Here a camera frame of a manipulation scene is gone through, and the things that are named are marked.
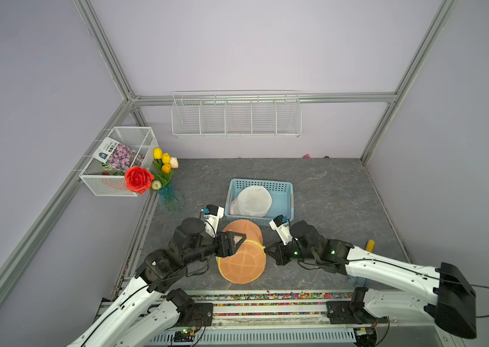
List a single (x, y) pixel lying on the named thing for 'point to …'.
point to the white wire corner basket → (98, 178)
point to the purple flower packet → (116, 156)
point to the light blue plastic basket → (281, 192)
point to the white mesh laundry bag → (254, 201)
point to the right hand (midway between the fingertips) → (264, 250)
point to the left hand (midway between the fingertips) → (240, 239)
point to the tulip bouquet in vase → (170, 197)
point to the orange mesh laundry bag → (247, 264)
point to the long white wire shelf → (236, 114)
